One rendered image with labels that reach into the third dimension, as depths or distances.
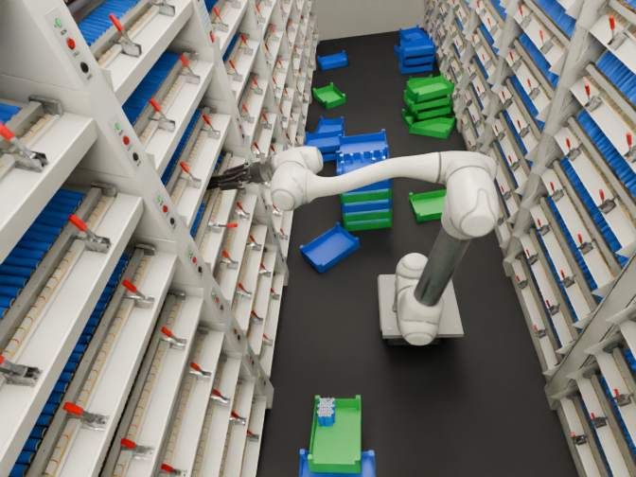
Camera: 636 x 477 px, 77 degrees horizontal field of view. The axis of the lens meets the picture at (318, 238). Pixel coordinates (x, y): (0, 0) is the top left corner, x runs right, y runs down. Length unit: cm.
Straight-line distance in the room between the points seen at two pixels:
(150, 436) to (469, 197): 101
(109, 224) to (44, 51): 33
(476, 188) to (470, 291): 114
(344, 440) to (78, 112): 151
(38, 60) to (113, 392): 63
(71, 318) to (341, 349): 148
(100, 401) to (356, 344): 139
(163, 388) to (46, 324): 41
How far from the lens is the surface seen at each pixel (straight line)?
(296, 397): 201
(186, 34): 154
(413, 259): 174
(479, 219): 119
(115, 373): 96
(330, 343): 210
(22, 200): 75
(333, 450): 183
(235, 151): 171
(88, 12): 126
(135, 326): 100
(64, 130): 87
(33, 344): 81
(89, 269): 87
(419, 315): 159
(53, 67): 88
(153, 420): 111
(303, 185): 120
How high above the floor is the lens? 183
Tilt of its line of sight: 46 degrees down
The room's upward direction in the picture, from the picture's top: 12 degrees counter-clockwise
